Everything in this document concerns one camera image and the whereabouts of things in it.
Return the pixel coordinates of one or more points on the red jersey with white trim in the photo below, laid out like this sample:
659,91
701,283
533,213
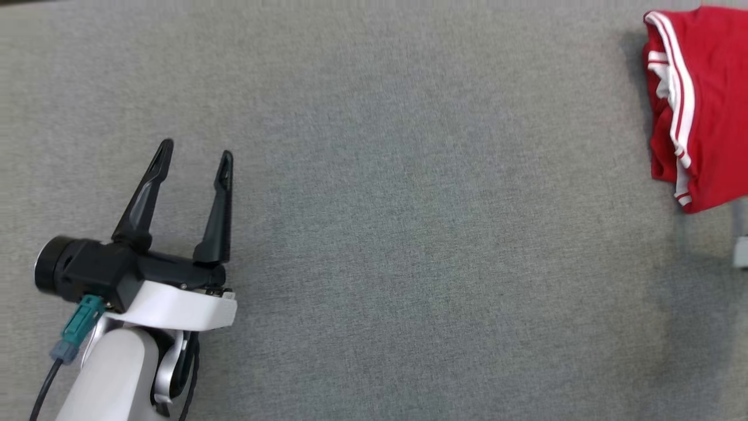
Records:
719,105

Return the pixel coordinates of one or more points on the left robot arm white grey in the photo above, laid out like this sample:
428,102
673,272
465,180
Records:
111,380

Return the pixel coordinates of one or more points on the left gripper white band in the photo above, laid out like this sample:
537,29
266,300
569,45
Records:
175,307

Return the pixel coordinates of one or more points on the grey fabric sofa cushion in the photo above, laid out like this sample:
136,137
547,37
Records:
409,234

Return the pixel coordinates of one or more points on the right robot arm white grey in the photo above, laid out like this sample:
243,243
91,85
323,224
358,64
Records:
742,245

